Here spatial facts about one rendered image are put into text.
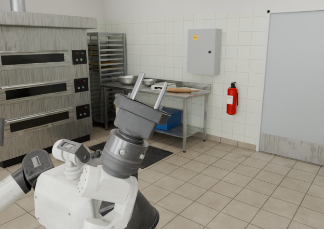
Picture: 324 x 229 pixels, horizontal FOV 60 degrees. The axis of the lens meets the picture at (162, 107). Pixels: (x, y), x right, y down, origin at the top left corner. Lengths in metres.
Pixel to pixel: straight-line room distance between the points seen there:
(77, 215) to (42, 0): 4.91
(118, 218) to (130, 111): 0.23
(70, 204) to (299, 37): 3.79
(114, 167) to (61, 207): 0.37
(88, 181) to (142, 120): 0.17
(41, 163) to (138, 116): 0.60
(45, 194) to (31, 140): 3.45
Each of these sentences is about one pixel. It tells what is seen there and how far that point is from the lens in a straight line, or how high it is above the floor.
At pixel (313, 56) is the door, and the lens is 4.23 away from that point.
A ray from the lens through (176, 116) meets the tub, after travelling 4.79.
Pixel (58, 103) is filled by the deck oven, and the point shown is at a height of 0.75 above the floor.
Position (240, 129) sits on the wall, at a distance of 4.65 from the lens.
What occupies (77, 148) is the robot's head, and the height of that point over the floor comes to 1.35.
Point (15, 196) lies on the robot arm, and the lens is 1.14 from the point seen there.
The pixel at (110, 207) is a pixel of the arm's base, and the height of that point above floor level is 1.22.
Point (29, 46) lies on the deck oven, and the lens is 4.24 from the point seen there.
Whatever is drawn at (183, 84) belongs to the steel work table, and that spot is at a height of 0.93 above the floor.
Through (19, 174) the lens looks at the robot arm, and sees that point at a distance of 1.14.
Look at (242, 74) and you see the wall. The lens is 4.48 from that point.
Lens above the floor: 1.66
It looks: 13 degrees down
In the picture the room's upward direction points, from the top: straight up
